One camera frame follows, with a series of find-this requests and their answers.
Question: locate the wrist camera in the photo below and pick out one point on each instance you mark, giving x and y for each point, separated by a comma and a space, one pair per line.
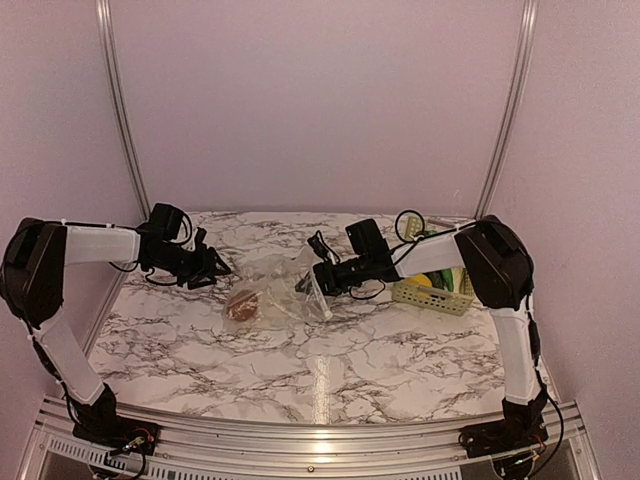
322, 249
198, 241

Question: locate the right aluminium frame post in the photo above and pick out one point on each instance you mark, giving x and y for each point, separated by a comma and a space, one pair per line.
517, 85

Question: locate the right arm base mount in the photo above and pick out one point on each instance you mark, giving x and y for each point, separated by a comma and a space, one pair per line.
497, 437

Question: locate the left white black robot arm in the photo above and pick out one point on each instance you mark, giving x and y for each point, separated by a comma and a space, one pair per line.
32, 285

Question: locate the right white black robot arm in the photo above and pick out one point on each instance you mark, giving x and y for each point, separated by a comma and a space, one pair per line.
501, 274

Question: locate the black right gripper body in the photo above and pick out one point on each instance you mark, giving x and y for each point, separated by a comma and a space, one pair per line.
339, 282

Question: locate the aluminium frame post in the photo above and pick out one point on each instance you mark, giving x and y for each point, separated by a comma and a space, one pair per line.
108, 42
517, 85

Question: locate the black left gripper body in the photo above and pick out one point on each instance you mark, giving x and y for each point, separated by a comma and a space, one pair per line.
186, 267

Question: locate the yellow fake fruit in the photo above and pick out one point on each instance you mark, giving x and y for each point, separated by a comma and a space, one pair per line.
421, 280

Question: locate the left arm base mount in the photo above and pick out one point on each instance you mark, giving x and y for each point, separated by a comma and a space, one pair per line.
128, 436

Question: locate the pale green plastic basket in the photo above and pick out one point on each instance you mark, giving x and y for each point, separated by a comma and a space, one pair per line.
411, 225

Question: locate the polka dot zip top bag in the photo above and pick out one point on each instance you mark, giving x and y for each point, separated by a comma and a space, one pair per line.
273, 278

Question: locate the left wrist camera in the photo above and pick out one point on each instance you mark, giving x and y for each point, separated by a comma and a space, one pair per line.
198, 241

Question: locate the left aluminium frame post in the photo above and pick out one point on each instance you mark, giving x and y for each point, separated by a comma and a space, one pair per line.
108, 42

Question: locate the front aluminium rail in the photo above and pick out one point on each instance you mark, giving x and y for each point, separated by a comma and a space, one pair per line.
191, 447

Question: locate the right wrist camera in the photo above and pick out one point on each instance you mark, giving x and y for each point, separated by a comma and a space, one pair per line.
322, 249

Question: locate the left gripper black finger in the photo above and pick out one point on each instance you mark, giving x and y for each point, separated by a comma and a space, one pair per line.
217, 267
197, 281

